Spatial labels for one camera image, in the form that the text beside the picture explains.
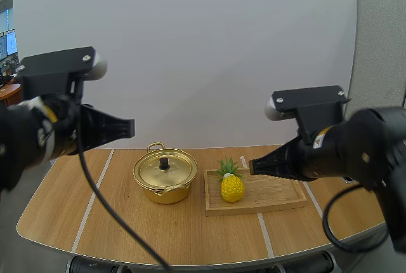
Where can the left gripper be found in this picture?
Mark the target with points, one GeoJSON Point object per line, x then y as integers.
{"type": "Point", "coordinates": [68, 120]}

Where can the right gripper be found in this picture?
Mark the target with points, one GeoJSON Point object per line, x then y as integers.
{"type": "Point", "coordinates": [304, 162]}

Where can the gold lid with black knob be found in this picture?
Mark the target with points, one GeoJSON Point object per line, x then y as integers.
{"type": "Point", "coordinates": [177, 171]}

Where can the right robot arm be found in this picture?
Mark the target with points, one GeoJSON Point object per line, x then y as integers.
{"type": "Point", "coordinates": [364, 152]}

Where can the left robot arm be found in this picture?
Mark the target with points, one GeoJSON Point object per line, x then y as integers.
{"type": "Point", "coordinates": [22, 139]}

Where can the yellow toy pineapple green crown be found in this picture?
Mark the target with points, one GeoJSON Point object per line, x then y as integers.
{"type": "Point", "coordinates": [232, 189]}

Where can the shallow wooden tray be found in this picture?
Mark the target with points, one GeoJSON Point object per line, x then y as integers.
{"type": "Point", "coordinates": [269, 193]}

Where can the brown wooden desk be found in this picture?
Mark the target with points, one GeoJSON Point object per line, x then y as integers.
{"type": "Point", "coordinates": [9, 93]}

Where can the white backdrop board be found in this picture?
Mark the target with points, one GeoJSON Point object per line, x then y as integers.
{"type": "Point", "coordinates": [190, 47]}

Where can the black ribbed cylinder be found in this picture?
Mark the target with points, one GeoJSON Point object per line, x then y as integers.
{"type": "Point", "coordinates": [95, 265]}

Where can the grey partition panel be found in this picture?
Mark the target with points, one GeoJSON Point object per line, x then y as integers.
{"type": "Point", "coordinates": [380, 47]}

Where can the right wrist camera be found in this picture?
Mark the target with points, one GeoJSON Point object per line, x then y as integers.
{"type": "Point", "coordinates": [311, 98]}

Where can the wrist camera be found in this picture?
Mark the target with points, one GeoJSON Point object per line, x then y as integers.
{"type": "Point", "coordinates": [54, 63]}
{"type": "Point", "coordinates": [311, 98]}

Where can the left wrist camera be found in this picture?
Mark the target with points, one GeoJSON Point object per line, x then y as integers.
{"type": "Point", "coordinates": [54, 63]}

